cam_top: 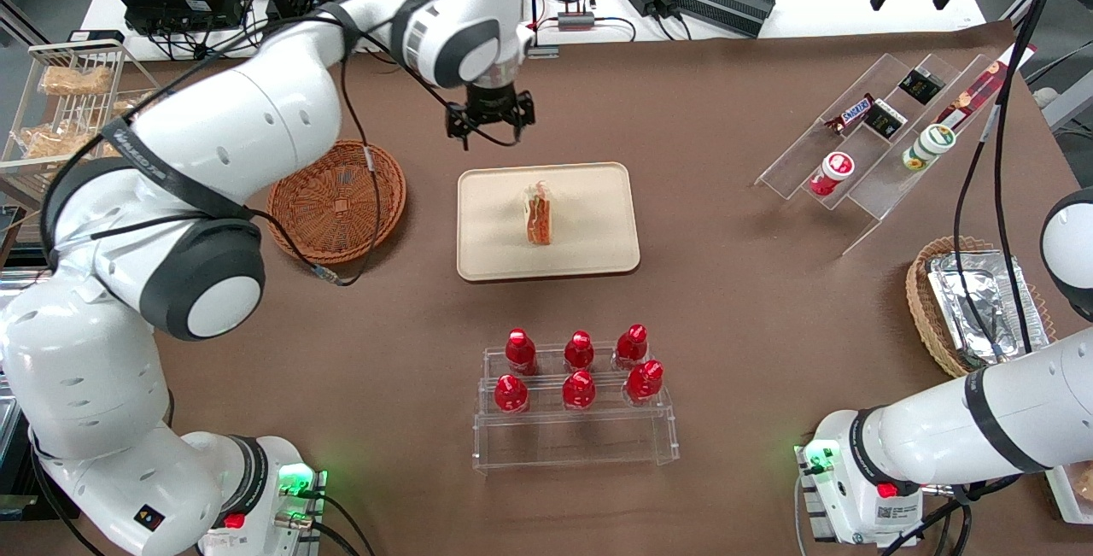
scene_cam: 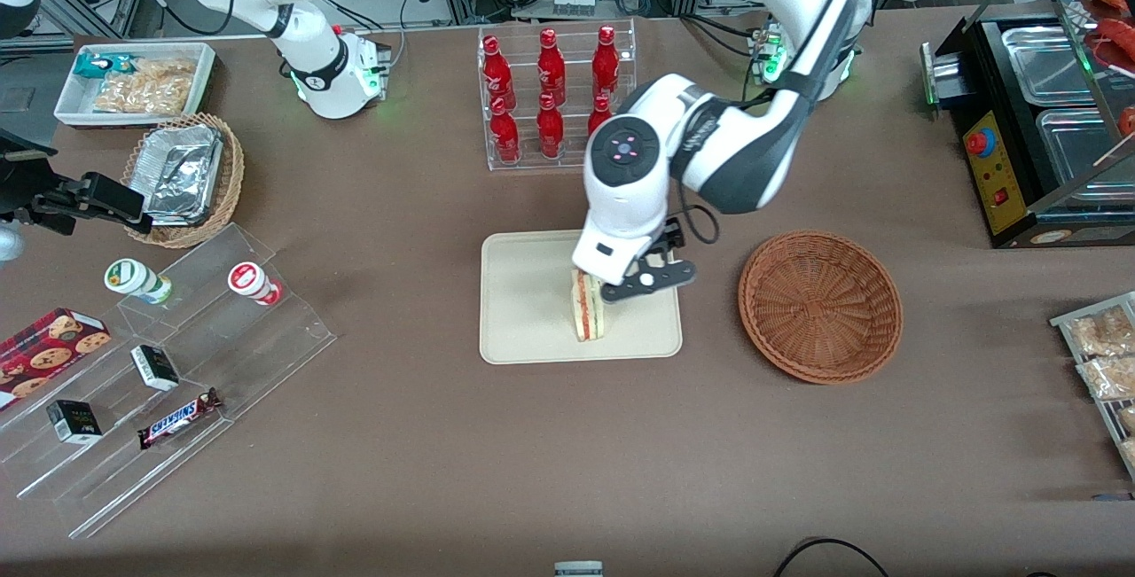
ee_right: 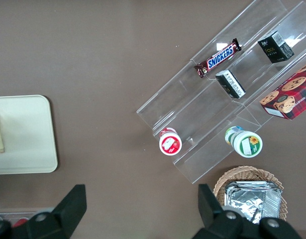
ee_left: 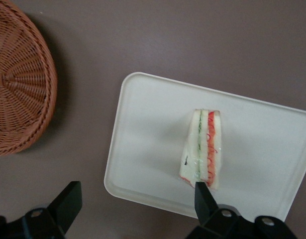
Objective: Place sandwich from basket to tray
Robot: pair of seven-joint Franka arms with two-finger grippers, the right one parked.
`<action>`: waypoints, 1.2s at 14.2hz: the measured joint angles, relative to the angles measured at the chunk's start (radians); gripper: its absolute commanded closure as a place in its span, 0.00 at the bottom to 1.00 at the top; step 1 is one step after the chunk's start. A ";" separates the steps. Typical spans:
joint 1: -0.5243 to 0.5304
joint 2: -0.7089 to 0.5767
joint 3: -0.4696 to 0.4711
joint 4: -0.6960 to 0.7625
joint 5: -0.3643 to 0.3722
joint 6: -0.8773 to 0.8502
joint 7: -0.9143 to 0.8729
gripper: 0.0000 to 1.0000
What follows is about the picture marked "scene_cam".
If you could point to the clear acrylic bottle rack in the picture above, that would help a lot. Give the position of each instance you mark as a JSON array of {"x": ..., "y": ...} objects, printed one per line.
[{"x": 567, "y": 165}]

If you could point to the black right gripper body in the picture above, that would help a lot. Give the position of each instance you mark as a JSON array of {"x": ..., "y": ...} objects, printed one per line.
[{"x": 19, "y": 194}]

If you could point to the red lid yogurt cup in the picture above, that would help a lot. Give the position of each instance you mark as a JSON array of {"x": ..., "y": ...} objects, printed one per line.
[{"x": 250, "y": 281}]

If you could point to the teal snack packet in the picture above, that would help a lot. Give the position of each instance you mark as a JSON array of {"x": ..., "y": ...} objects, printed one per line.
[{"x": 97, "y": 65}]

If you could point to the triangle sandwich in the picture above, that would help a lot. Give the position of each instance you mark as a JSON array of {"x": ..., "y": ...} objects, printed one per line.
[{"x": 588, "y": 315}]

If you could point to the Snickers chocolate bar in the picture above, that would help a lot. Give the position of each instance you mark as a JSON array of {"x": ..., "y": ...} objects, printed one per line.
[{"x": 177, "y": 417}]

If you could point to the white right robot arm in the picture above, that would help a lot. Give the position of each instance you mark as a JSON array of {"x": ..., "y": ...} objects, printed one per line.
[{"x": 310, "y": 72}]

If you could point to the red sausages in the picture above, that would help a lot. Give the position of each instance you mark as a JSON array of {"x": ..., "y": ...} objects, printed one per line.
[{"x": 1117, "y": 32}]

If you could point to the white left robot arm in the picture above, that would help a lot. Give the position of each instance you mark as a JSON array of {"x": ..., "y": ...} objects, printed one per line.
[{"x": 736, "y": 152}]

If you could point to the steel food pan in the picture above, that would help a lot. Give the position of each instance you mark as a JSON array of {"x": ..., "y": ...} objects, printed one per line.
[
  {"x": 1046, "y": 63},
  {"x": 1077, "y": 147}
]

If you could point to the red cookie box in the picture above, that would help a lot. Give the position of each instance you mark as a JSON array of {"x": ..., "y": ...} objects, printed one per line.
[{"x": 49, "y": 346}]

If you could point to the white rectangular snack bin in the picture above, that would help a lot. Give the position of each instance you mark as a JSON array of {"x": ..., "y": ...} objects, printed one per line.
[{"x": 71, "y": 103}]

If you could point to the small black box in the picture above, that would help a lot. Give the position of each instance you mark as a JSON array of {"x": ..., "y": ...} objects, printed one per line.
[
  {"x": 155, "y": 367},
  {"x": 75, "y": 422}
]

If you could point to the clear bag of pastry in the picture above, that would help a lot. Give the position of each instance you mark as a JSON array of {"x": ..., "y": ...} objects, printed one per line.
[
  {"x": 1104, "y": 331},
  {"x": 1108, "y": 378}
]

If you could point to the small light wicker basket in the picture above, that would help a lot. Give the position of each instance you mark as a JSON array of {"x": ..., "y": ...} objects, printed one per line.
[{"x": 232, "y": 169}]

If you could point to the clear acrylic stepped shelf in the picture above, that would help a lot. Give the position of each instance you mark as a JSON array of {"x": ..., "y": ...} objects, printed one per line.
[{"x": 204, "y": 355}]

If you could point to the red soda bottle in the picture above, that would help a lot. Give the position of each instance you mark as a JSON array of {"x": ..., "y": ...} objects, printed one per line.
[
  {"x": 505, "y": 134},
  {"x": 551, "y": 129},
  {"x": 497, "y": 72},
  {"x": 551, "y": 67},
  {"x": 606, "y": 63},
  {"x": 598, "y": 114}
]

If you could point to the round brown wicker basket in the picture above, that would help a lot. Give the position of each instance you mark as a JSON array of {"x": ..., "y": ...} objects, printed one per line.
[{"x": 820, "y": 307}]

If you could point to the beige plastic serving tray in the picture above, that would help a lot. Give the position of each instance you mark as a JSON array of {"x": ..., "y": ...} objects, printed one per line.
[{"x": 528, "y": 302}]

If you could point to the white power strip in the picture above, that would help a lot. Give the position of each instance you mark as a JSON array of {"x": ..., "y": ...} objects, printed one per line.
[{"x": 574, "y": 3}]

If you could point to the white label tag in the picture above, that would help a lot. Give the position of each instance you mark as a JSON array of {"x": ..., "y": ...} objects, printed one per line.
[{"x": 578, "y": 569}]

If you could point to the stacked foil trays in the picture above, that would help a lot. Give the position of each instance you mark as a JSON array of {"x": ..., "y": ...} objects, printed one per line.
[{"x": 182, "y": 174}]

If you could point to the clear bag of chips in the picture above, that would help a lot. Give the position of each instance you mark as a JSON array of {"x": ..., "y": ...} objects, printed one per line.
[{"x": 146, "y": 89}]

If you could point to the black food warmer machine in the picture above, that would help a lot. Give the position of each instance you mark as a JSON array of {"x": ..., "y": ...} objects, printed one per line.
[{"x": 980, "y": 72}]

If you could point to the green lid yogurt cup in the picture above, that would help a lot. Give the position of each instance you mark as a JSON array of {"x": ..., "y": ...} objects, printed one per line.
[{"x": 133, "y": 277}]

